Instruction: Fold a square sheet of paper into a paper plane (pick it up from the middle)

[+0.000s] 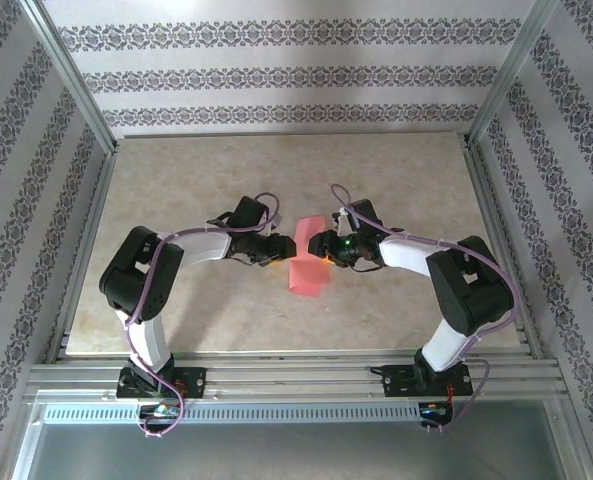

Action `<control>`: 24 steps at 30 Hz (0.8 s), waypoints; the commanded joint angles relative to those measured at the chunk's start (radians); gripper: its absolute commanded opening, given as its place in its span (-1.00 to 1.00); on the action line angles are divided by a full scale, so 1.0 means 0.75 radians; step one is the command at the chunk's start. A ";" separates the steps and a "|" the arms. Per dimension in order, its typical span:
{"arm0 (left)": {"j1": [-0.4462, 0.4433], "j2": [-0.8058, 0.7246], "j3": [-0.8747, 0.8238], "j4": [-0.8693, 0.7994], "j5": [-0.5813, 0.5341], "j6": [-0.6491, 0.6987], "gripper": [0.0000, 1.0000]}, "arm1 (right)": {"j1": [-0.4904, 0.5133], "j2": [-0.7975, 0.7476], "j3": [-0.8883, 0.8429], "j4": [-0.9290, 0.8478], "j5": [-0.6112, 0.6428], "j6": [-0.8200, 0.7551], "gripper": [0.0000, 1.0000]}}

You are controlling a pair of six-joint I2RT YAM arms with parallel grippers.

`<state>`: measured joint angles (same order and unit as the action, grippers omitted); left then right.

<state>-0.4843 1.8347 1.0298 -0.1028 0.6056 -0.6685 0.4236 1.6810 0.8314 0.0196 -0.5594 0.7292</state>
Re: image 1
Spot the pink red cloth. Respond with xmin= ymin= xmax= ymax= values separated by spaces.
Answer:
xmin=288 ymin=215 xmax=332 ymax=300

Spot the grey sheet metal panel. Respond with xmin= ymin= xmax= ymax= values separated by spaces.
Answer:
xmin=10 ymin=422 xmax=585 ymax=480

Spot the small circuit board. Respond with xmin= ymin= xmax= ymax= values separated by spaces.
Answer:
xmin=138 ymin=403 xmax=182 ymax=420
xmin=418 ymin=402 xmax=455 ymax=420

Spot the wide aluminium mounting rail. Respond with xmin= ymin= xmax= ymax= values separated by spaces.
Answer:
xmin=25 ymin=352 xmax=565 ymax=401

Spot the thin aluminium rail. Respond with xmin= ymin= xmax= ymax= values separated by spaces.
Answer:
xmin=115 ymin=130 xmax=472 ymax=142

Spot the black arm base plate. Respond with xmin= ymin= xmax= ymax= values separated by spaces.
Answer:
xmin=370 ymin=363 xmax=475 ymax=400
xmin=115 ymin=366 xmax=208 ymax=401

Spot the aluminium side rail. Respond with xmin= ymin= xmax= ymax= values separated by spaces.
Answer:
xmin=463 ymin=139 xmax=547 ymax=361
xmin=45 ymin=147 xmax=120 ymax=364

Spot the slotted grey cable duct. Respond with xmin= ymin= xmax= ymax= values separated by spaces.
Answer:
xmin=40 ymin=403 xmax=457 ymax=425

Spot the aluminium frame post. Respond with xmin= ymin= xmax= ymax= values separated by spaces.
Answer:
xmin=18 ymin=0 xmax=120 ymax=156
xmin=465 ymin=0 xmax=575 ymax=149

